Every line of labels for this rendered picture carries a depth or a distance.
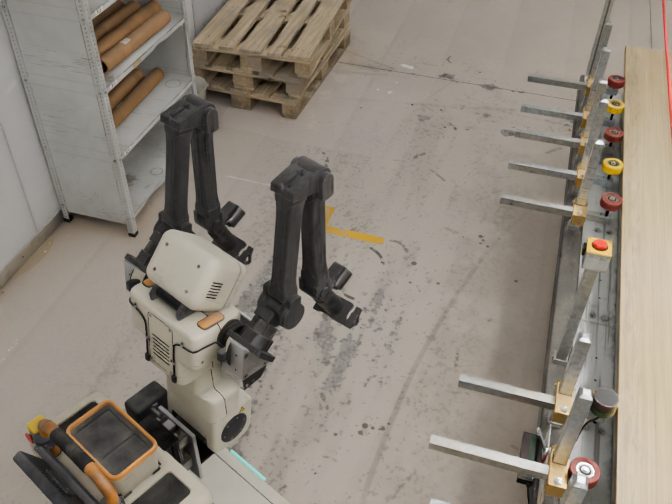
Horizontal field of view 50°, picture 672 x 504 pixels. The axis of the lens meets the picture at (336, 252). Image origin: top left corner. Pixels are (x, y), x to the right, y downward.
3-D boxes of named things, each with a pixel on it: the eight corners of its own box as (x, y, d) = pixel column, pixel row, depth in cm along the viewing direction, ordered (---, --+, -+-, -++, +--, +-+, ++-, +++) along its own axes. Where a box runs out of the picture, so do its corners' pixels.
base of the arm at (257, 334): (224, 333, 186) (257, 357, 180) (242, 306, 186) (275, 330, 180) (241, 339, 193) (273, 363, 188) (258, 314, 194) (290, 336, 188)
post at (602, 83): (572, 173, 339) (599, 80, 306) (573, 169, 341) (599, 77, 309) (580, 174, 338) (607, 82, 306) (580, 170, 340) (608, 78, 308)
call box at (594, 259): (580, 270, 215) (587, 250, 210) (581, 255, 220) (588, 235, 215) (604, 275, 214) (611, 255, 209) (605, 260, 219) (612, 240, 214)
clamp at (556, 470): (543, 493, 197) (547, 483, 193) (548, 452, 206) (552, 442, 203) (565, 499, 195) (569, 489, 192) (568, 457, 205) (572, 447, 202)
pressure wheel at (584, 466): (559, 499, 198) (569, 477, 190) (561, 474, 204) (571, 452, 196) (589, 508, 196) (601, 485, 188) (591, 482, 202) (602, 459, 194)
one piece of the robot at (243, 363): (241, 381, 186) (243, 350, 179) (228, 371, 188) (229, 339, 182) (269, 362, 192) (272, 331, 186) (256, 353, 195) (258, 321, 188)
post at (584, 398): (539, 496, 210) (579, 395, 178) (540, 486, 213) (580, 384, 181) (551, 499, 210) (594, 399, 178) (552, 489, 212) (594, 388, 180)
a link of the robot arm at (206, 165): (176, 98, 193) (203, 113, 188) (193, 91, 197) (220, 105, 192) (190, 224, 222) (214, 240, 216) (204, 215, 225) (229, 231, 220)
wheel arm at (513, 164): (506, 170, 314) (508, 162, 311) (507, 165, 316) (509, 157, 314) (610, 189, 305) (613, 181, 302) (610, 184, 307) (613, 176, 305)
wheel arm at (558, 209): (498, 205, 297) (500, 196, 294) (500, 200, 299) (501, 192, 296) (608, 226, 288) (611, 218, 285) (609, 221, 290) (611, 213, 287)
